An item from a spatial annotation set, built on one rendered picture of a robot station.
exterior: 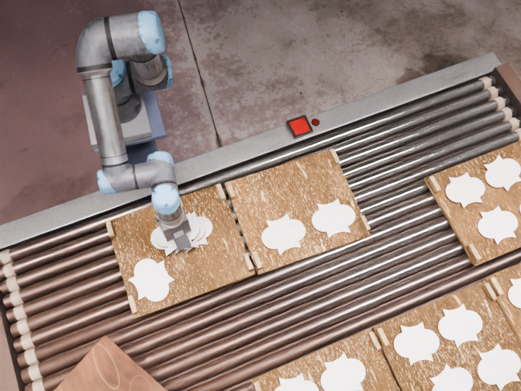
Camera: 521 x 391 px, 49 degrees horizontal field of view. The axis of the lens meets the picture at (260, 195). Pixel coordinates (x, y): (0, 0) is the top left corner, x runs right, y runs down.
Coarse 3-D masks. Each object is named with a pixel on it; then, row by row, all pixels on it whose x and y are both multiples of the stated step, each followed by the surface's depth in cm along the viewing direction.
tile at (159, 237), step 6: (192, 222) 187; (192, 228) 186; (198, 228) 186; (156, 234) 185; (162, 234) 185; (192, 234) 185; (156, 240) 184; (162, 240) 184; (162, 246) 183; (168, 246) 183; (174, 246) 183; (192, 246) 183
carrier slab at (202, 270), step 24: (192, 192) 196; (216, 192) 196; (144, 216) 192; (216, 216) 193; (120, 240) 189; (144, 240) 189; (216, 240) 190; (240, 240) 190; (120, 264) 186; (168, 264) 186; (192, 264) 186; (216, 264) 186; (240, 264) 187; (192, 288) 183; (216, 288) 183; (144, 312) 180
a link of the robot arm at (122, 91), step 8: (112, 64) 191; (120, 64) 191; (128, 64) 193; (112, 72) 190; (120, 72) 190; (128, 72) 192; (112, 80) 189; (120, 80) 190; (128, 80) 192; (120, 88) 193; (128, 88) 194; (120, 96) 197; (128, 96) 200
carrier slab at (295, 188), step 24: (288, 168) 201; (312, 168) 201; (336, 168) 201; (240, 192) 197; (264, 192) 197; (288, 192) 197; (312, 192) 197; (336, 192) 198; (240, 216) 193; (264, 216) 193; (288, 216) 194; (312, 240) 190; (336, 240) 191; (264, 264) 187; (288, 264) 188
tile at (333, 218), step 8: (336, 200) 195; (320, 208) 194; (328, 208) 194; (336, 208) 194; (344, 208) 194; (312, 216) 193; (320, 216) 193; (328, 216) 193; (336, 216) 193; (344, 216) 193; (352, 216) 193; (312, 224) 192; (320, 224) 192; (328, 224) 192; (336, 224) 192; (344, 224) 192; (328, 232) 191; (336, 232) 191; (344, 232) 191
